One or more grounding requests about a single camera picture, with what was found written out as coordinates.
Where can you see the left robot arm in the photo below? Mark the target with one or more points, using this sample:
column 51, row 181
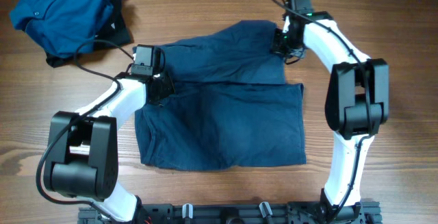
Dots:
column 80, row 163

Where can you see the black folded garment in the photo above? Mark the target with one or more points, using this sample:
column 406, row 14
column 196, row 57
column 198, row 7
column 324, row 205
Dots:
column 114, row 32

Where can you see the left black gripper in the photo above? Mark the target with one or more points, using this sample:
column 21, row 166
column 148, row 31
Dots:
column 168, row 88

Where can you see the dark navy blue shorts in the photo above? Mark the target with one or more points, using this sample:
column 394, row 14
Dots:
column 231, row 107

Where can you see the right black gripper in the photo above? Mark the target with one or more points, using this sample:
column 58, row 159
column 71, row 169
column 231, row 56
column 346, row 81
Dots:
column 277, row 46

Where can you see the folded blue button shirt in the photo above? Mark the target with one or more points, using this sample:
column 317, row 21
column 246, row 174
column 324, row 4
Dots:
column 60, row 27

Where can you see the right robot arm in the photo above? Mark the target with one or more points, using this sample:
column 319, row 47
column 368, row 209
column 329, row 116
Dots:
column 357, row 104

